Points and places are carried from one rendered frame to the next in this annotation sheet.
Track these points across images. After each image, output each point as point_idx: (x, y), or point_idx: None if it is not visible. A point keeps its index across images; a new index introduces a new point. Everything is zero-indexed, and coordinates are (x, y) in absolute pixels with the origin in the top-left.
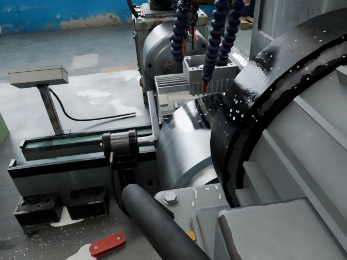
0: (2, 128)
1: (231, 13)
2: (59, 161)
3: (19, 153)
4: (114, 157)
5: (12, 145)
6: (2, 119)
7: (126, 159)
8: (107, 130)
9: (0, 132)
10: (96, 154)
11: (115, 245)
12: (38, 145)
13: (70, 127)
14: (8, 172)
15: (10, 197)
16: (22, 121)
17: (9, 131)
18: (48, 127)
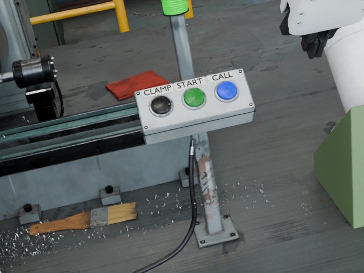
0: (343, 197)
1: None
2: (129, 103)
3: (270, 188)
4: (49, 83)
5: (305, 200)
6: (349, 194)
7: (36, 84)
8: (73, 143)
9: (337, 190)
10: (86, 121)
11: None
12: None
13: (203, 254)
14: (260, 162)
15: (224, 140)
16: (351, 259)
17: (352, 226)
18: (261, 249)
